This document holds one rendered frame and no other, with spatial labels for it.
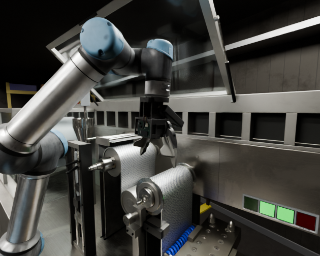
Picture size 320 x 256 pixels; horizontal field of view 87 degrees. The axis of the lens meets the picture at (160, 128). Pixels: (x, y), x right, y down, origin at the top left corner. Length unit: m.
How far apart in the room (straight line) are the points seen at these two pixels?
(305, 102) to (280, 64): 1.71
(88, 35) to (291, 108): 0.70
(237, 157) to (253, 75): 1.82
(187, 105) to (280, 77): 1.67
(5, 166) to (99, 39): 0.37
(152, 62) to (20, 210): 0.62
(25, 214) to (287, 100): 0.99
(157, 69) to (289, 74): 2.06
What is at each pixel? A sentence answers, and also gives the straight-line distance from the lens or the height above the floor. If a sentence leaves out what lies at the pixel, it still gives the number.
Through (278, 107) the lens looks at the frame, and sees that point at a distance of 0.80.
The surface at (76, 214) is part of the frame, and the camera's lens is 1.02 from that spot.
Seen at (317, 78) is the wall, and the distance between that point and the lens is 2.37.
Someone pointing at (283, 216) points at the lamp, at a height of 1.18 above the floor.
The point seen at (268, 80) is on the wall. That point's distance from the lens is 2.48.
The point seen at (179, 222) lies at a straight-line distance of 0.85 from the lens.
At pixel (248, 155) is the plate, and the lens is 0.83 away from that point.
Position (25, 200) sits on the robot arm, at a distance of 0.73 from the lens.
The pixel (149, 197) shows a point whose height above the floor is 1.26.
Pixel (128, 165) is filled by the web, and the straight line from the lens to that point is 0.84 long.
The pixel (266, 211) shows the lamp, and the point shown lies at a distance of 0.89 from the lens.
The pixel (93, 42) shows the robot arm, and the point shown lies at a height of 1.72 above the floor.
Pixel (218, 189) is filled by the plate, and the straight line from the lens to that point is 0.92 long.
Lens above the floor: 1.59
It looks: 6 degrees down
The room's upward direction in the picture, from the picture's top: straight up
